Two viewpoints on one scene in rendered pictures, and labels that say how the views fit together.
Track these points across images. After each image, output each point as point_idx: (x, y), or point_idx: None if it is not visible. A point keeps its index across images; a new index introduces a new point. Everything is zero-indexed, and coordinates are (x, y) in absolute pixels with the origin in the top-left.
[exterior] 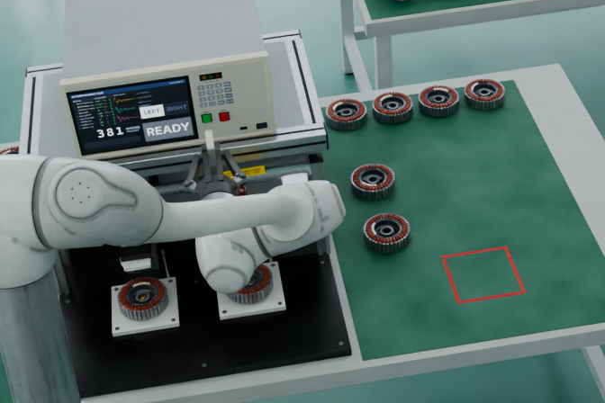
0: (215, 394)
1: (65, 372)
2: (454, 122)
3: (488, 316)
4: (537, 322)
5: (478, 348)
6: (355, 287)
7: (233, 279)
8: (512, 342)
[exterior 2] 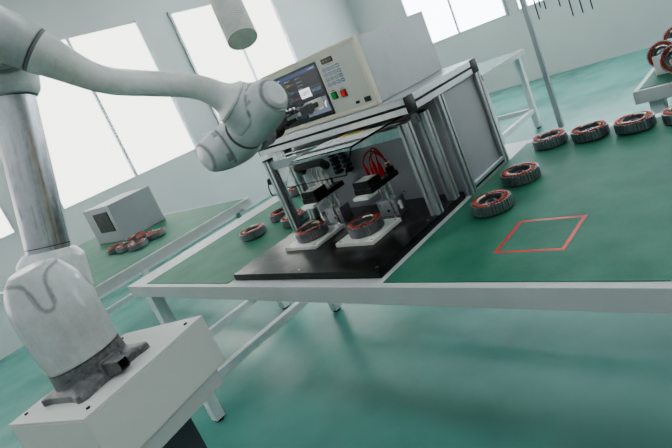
0: (293, 289)
1: (21, 167)
2: (638, 136)
3: (508, 264)
4: (547, 273)
5: (471, 286)
6: (435, 237)
7: (204, 155)
8: (506, 286)
